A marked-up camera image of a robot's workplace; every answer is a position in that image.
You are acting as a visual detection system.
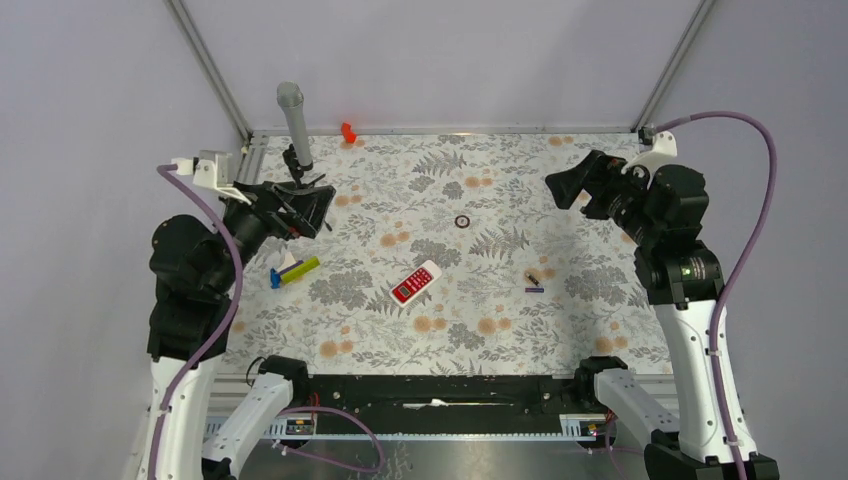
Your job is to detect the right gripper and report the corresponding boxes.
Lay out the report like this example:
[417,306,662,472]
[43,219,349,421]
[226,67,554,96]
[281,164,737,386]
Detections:
[544,149,661,246]

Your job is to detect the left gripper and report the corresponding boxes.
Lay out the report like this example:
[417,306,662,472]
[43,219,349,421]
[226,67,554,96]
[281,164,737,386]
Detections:
[209,176,337,290]

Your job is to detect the white red remote control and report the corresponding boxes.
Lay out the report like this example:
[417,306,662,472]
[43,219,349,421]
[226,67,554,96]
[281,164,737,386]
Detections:
[389,260,443,308]

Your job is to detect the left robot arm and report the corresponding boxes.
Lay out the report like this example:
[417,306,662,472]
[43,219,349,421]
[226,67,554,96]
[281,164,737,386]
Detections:
[136,182,336,479]

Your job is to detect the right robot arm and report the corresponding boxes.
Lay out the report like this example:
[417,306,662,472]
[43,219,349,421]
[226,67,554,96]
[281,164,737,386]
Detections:
[545,150,779,479]

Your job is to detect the black microphone stand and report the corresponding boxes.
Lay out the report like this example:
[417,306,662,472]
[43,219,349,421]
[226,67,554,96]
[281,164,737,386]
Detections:
[283,144,326,189]

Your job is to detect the blue green yellow tool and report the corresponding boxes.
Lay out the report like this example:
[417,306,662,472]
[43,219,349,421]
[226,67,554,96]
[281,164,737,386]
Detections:
[269,257,321,289]

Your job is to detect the red plastic block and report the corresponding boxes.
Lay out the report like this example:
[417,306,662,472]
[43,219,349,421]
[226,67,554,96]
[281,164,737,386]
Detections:
[340,122,358,145]

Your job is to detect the grey microphone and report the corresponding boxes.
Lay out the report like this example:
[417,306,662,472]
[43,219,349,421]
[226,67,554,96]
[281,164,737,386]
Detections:
[276,81,314,171]

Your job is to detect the floral table mat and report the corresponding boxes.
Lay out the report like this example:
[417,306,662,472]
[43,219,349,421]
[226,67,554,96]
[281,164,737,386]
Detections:
[223,134,671,375]

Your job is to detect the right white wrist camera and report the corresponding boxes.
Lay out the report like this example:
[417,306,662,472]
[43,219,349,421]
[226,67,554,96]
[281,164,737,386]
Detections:
[623,130,678,185]

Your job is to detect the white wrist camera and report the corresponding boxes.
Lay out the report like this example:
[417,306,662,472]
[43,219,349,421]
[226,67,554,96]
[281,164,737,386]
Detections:
[623,130,678,185]
[170,150,252,205]

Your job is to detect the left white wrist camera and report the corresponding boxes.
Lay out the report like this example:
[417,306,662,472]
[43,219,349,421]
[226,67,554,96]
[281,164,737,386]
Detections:
[170,150,252,205]

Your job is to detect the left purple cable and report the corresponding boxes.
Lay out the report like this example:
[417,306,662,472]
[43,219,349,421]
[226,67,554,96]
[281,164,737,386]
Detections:
[146,164,245,480]

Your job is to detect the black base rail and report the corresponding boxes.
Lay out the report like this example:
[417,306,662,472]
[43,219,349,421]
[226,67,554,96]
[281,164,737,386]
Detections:
[292,374,607,437]

